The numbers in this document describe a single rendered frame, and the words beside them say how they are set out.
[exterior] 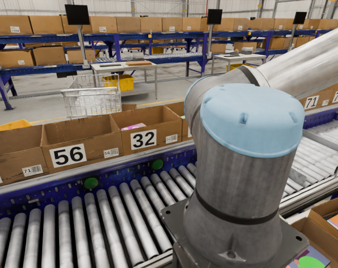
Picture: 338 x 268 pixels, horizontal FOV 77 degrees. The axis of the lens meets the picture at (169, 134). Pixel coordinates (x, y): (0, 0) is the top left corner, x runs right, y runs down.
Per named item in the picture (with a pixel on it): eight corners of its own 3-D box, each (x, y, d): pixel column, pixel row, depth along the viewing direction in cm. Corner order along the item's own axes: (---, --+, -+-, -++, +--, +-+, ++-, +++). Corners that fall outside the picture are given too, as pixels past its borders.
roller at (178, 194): (204, 242, 96) (204, 235, 93) (158, 176, 137) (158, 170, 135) (213, 238, 98) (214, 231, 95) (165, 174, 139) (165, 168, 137)
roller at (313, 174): (321, 187, 128) (323, 180, 126) (255, 147, 170) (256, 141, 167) (326, 184, 130) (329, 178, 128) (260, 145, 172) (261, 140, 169)
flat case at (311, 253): (330, 264, 81) (331, 261, 80) (300, 292, 72) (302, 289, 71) (296, 236, 91) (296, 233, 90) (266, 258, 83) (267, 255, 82)
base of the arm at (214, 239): (301, 239, 41) (317, 199, 36) (229, 295, 32) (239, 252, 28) (229, 183, 55) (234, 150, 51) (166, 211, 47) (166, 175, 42)
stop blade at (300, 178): (302, 189, 124) (306, 176, 120) (245, 151, 161) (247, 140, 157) (302, 188, 125) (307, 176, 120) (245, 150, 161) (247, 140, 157)
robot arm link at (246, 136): (203, 221, 32) (215, 111, 24) (188, 159, 47) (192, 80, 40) (301, 217, 33) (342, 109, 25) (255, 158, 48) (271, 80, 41)
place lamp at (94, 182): (85, 191, 115) (83, 181, 111) (85, 190, 116) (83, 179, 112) (99, 187, 117) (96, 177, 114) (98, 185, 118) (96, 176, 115)
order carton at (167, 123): (123, 157, 125) (120, 131, 117) (112, 135, 149) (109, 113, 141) (182, 142, 140) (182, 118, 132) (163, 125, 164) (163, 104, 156)
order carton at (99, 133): (49, 175, 110) (40, 147, 102) (50, 148, 134) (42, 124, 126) (124, 157, 125) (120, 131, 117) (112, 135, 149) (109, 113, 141)
